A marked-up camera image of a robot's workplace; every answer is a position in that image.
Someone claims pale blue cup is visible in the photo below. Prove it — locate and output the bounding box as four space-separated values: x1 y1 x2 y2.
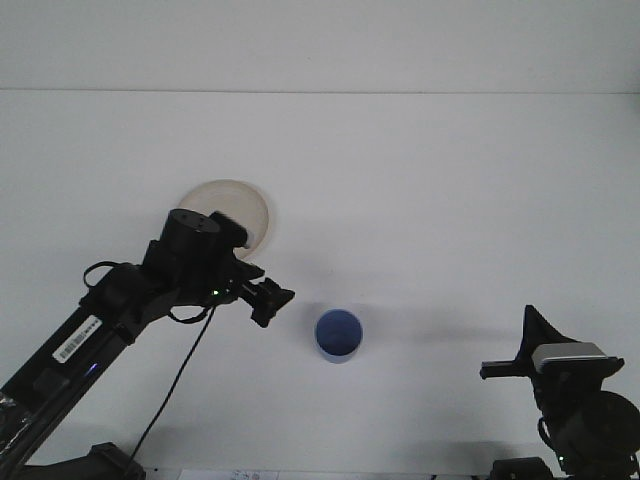
313 308 364 366

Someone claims pale round plate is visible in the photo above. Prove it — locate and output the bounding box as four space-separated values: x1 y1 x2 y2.
178 178 272 262

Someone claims white printed paper sheet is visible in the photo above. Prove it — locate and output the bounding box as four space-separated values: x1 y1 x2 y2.
175 467 269 480

